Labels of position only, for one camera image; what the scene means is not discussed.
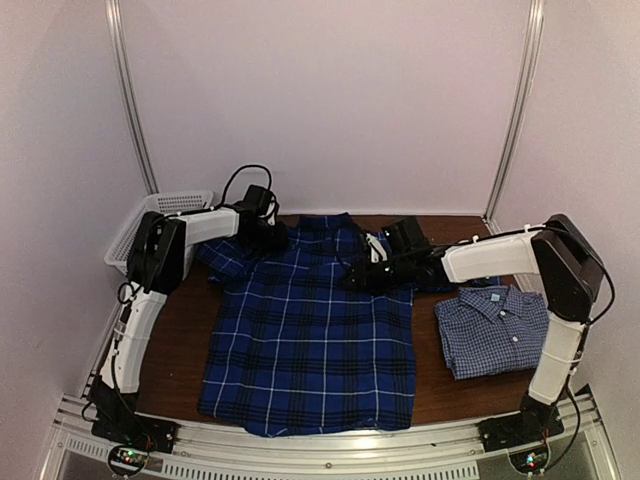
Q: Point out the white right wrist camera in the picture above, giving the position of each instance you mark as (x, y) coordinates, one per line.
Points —
(377, 252)

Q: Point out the left circuit board with leds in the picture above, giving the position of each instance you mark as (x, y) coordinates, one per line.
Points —
(127, 461)

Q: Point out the circuit board with leds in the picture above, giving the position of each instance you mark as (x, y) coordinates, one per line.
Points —
(530, 461)
(127, 461)

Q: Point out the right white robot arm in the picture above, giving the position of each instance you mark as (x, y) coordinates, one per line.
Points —
(569, 269)

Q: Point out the aluminium front rail frame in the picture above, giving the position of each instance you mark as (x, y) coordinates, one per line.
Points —
(449, 450)

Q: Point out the aluminium corner post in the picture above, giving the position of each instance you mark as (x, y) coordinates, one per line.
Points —
(126, 84)
(530, 54)

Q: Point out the dark blue plaid shirt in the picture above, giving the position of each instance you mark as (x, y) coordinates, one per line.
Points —
(292, 351)

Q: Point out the right circuit board with leds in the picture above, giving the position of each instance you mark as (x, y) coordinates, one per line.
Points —
(530, 461)

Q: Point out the aluminium corner post right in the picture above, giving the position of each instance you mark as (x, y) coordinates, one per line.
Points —
(530, 54)

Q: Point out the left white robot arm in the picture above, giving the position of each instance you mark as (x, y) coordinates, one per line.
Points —
(157, 264)

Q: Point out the white plastic mesh basket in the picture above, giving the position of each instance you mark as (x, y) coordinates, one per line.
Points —
(145, 217)

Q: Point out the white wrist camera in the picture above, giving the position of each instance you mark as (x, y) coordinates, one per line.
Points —
(271, 216)
(377, 252)

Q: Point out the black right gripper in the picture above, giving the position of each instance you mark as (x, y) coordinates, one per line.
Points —
(364, 279)

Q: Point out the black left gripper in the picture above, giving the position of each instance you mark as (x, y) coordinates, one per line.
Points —
(279, 241)

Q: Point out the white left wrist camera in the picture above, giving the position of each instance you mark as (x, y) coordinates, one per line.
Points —
(271, 216)

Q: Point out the aluminium corner post left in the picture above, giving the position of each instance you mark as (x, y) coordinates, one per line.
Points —
(126, 84)

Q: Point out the folded blue gingham shirt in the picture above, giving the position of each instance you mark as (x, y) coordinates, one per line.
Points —
(492, 330)

